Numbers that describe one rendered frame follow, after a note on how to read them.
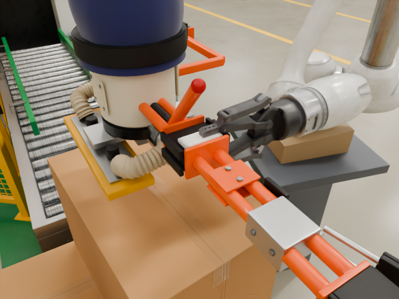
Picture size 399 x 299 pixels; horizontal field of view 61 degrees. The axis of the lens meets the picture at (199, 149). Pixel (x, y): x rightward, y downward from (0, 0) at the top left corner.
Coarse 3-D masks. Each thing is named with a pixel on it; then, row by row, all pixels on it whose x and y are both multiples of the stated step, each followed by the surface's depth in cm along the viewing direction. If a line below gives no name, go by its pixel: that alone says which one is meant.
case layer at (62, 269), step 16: (48, 256) 122; (64, 256) 122; (80, 256) 122; (0, 272) 117; (16, 272) 117; (32, 272) 117; (48, 272) 117; (64, 272) 117; (80, 272) 117; (0, 288) 112; (16, 288) 112; (32, 288) 112; (48, 288) 112; (64, 288) 112; (80, 288) 112; (96, 288) 112
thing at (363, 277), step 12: (360, 264) 37; (348, 276) 35; (360, 276) 35; (372, 276) 35; (384, 276) 35; (324, 288) 34; (336, 288) 34; (348, 288) 34; (360, 288) 34; (372, 288) 34; (384, 288) 34; (396, 288) 34
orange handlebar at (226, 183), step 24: (192, 48) 99; (192, 72) 85; (216, 168) 51; (240, 168) 51; (216, 192) 51; (240, 192) 51; (264, 192) 48; (240, 216) 46; (312, 240) 41; (288, 264) 39; (336, 264) 39; (312, 288) 37
